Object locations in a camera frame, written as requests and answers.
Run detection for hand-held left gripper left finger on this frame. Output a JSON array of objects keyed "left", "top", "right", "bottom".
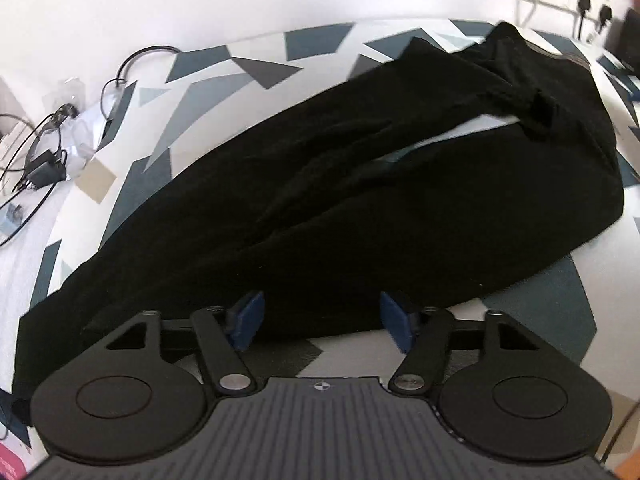
[{"left": 102, "top": 291, "right": 265, "bottom": 397}]

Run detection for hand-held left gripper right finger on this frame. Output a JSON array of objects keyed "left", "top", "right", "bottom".
[{"left": 379, "top": 290, "right": 548, "bottom": 397}]

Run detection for black pants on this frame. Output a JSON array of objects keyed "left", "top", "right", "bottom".
[{"left": 12, "top": 21, "right": 626, "bottom": 428}]

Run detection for geometric print bedsheet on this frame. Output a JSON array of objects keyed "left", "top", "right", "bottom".
[{"left": 0, "top": 17, "right": 640, "bottom": 461}]

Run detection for clear plastic bag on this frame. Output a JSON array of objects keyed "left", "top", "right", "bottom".
[{"left": 42, "top": 76, "right": 137, "bottom": 162}]

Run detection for pink box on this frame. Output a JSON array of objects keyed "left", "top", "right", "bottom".
[{"left": 0, "top": 427, "right": 32, "bottom": 480}]

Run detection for dark object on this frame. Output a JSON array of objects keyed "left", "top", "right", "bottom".
[{"left": 604, "top": 7, "right": 640, "bottom": 70}]

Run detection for black floor cable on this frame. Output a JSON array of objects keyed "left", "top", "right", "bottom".
[{"left": 597, "top": 399, "right": 640, "bottom": 467}]

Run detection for black power adapter with cables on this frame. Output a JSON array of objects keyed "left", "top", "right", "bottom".
[{"left": 0, "top": 104, "right": 81, "bottom": 247}]

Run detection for black looped cable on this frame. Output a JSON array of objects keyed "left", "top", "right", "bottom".
[{"left": 100, "top": 46, "right": 182, "bottom": 126}]

